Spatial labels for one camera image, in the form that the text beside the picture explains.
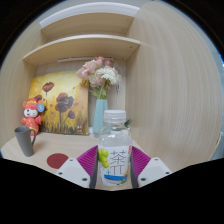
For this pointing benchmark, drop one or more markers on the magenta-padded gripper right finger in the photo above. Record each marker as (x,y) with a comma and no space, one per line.
(151,170)

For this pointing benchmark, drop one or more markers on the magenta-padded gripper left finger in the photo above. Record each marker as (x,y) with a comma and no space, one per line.
(74,171)

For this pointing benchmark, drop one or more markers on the clear plastic drink bottle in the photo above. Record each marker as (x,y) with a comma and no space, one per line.
(114,156)

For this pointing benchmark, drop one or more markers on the flat round red coaster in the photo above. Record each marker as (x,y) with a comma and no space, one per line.
(56,160)

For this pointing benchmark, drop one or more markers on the grey mug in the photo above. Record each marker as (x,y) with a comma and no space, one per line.
(25,141)

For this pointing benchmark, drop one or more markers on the teal vase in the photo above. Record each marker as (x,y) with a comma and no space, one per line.
(99,116)

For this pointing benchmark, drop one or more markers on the red orange plush toy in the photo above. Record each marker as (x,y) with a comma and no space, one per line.
(31,115)

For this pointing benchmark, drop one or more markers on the yellow poppy flower painting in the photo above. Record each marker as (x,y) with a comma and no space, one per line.
(58,100)

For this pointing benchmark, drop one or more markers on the pink white flower bouquet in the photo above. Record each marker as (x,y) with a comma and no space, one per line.
(100,75)

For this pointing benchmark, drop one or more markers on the light wood shelf unit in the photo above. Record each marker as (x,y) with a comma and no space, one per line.
(83,46)

